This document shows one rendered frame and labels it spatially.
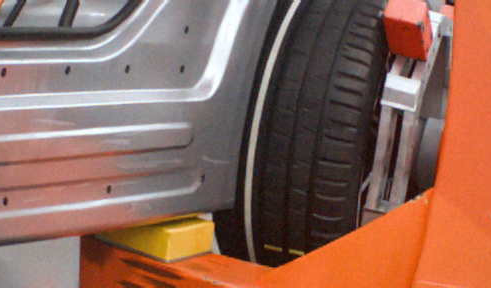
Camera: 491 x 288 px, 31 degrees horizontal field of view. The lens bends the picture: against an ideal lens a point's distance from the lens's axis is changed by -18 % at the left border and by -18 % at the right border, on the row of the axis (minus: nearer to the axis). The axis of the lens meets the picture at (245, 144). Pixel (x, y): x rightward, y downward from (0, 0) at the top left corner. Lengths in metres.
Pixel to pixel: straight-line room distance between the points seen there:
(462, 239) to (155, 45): 0.49
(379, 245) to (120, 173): 0.34
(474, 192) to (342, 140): 0.40
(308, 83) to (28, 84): 0.64
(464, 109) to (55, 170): 0.51
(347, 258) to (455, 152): 0.22
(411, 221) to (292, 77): 0.42
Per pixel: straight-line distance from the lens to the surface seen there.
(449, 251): 1.22
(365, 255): 1.27
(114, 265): 1.43
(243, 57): 1.46
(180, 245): 1.41
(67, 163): 1.11
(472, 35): 1.20
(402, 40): 1.58
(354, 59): 1.56
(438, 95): 1.79
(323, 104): 1.55
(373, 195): 1.58
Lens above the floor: 1.03
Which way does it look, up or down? 7 degrees down
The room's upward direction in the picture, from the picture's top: 9 degrees clockwise
